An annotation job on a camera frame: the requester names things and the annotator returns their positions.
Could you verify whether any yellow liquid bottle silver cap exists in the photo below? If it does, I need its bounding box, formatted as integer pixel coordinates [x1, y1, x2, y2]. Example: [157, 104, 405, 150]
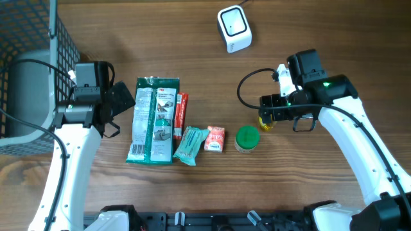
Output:
[259, 117, 277, 132]

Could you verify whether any green lid jar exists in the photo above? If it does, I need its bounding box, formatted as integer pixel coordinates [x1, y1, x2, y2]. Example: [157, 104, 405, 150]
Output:
[234, 125, 260, 153]

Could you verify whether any green sponge package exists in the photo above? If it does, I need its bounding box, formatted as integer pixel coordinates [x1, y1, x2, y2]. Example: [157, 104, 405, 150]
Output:
[126, 77, 180, 165]

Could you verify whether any orange small box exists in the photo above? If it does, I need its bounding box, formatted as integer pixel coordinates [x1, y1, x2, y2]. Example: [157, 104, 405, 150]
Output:
[204, 126, 225, 153]

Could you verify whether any red stick packet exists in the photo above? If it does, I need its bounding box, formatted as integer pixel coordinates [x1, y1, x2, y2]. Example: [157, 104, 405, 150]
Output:
[173, 92, 189, 139]

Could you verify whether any teal snack packet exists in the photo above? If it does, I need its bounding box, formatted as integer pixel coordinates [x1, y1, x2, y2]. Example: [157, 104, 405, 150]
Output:
[173, 126, 210, 166]

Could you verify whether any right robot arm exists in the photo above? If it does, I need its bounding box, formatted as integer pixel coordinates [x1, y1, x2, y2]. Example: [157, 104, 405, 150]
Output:
[259, 49, 410, 230]

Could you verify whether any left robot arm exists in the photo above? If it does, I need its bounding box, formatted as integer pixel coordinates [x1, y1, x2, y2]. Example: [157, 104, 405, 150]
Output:
[29, 61, 135, 230]

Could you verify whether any white barcode scanner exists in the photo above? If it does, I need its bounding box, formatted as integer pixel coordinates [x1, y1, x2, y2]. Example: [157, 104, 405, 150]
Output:
[217, 5, 252, 53]

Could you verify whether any grey plastic mesh basket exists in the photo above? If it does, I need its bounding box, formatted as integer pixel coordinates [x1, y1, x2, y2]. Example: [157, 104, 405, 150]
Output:
[1, 0, 80, 156]

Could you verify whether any right camera cable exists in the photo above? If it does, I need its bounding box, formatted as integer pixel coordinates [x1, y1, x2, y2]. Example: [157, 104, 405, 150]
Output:
[236, 67, 411, 219]

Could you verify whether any camera cable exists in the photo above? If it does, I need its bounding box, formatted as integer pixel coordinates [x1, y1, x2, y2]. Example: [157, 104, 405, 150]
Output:
[236, 67, 411, 219]
[0, 58, 74, 231]

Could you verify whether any left camera cable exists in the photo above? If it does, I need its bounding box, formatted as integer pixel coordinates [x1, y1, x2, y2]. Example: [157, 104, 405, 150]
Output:
[0, 58, 74, 231]

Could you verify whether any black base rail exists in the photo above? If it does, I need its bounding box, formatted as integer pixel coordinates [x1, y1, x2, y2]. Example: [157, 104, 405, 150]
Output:
[83, 210, 309, 231]

